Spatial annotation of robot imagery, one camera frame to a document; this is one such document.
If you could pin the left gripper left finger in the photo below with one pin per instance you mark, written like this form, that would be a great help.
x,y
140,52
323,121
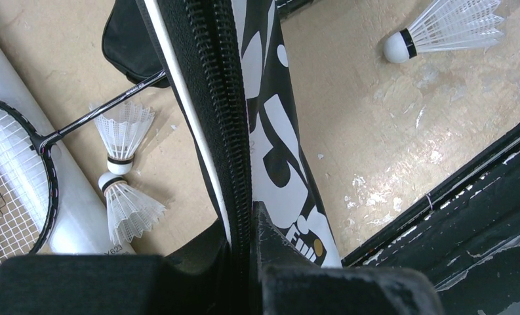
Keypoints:
x,y
195,279

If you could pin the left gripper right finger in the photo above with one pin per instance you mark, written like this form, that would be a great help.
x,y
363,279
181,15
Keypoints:
x,y
283,281

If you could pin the black SPORT racket bag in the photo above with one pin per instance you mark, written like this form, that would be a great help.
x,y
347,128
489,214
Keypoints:
x,y
228,68

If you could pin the left white shuttlecock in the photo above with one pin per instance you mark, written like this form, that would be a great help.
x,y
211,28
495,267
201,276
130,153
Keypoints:
x,y
130,212

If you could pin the white shuttlecock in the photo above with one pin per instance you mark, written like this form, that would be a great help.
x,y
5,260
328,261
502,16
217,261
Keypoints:
x,y
122,130
130,212
446,26

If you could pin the white shuttlecock tube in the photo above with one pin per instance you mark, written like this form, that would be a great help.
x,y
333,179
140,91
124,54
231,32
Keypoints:
x,y
81,225

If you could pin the black racket near rack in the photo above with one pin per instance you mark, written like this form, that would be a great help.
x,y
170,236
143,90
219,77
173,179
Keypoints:
x,y
29,186

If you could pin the black CROSSWAY racket bag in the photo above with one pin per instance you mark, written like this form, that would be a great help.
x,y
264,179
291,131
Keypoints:
x,y
126,43

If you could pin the black racket at back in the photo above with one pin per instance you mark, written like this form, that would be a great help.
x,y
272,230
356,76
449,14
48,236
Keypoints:
x,y
287,8

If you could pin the right white shuttlecock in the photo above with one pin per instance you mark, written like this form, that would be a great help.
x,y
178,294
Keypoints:
x,y
446,26

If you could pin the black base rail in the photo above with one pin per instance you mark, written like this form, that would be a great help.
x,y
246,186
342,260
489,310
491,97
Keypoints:
x,y
464,235

